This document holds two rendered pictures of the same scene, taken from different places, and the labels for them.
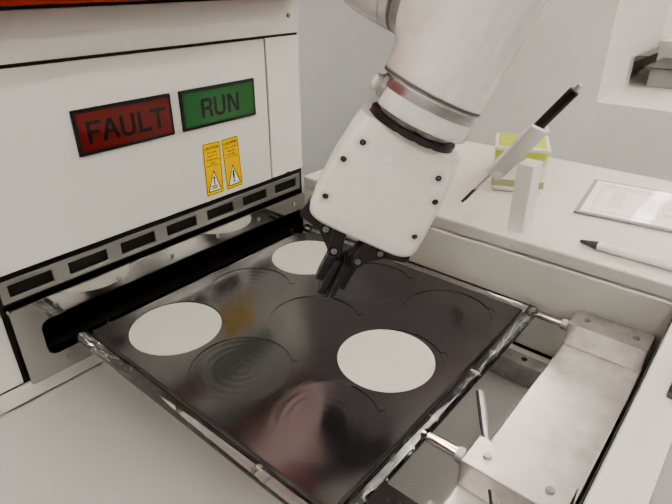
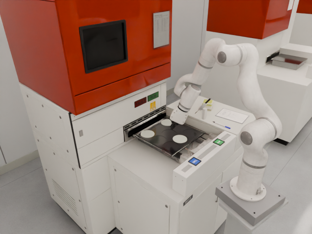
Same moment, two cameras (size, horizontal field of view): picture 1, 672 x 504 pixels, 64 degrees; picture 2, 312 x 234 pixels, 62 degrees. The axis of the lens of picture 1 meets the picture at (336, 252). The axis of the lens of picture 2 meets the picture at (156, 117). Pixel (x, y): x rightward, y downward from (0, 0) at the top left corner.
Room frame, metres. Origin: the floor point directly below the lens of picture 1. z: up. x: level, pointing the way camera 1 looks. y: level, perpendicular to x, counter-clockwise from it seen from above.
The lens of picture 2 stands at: (-1.07, 0.03, 1.92)
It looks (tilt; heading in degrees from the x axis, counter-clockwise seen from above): 29 degrees down; 3
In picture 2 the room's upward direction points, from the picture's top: straight up
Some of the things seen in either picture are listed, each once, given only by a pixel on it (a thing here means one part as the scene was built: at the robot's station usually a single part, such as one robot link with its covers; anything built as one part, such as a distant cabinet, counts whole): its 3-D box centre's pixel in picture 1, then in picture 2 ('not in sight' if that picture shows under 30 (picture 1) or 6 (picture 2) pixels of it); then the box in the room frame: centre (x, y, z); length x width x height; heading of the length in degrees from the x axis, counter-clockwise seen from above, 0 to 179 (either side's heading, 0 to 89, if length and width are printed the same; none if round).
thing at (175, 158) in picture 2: not in sight; (164, 151); (0.37, 0.06, 0.84); 0.50 x 0.02 x 0.03; 50
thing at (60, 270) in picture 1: (180, 224); (146, 116); (0.63, 0.20, 0.96); 0.44 x 0.01 x 0.02; 140
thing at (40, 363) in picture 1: (189, 269); (146, 124); (0.63, 0.20, 0.89); 0.44 x 0.02 x 0.10; 140
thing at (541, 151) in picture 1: (518, 162); (207, 105); (0.76, -0.27, 1.00); 0.07 x 0.07 x 0.07; 74
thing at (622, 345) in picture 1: (608, 339); (214, 137); (0.47, -0.30, 0.89); 0.08 x 0.03 x 0.03; 50
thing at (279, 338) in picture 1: (313, 321); (169, 133); (0.50, 0.03, 0.90); 0.34 x 0.34 x 0.01; 50
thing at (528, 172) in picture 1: (514, 173); (202, 109); (0.62, -0.22, 1.03); 0.06 x 0.04 x 0.13; 50
